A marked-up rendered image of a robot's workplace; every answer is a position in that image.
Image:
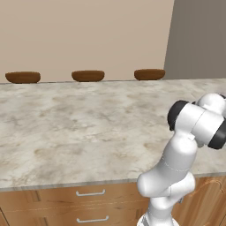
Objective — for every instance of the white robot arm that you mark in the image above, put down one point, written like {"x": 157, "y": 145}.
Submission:
{"x": 179, "y": 153}

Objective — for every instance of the brown wooden stool seat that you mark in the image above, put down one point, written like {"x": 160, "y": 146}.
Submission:
{"x": 23, "y": 77}
{"x": 88, "y": 75}
{"x": 149, "y": 74}

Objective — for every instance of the wooden drawer front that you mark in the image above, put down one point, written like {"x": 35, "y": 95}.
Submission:
{"x": 58, "y": 195}
{"x": 53, "y": 218}

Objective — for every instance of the wooden cupboard door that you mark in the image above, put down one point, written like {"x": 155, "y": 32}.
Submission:
{"x": 206, "y": 200}

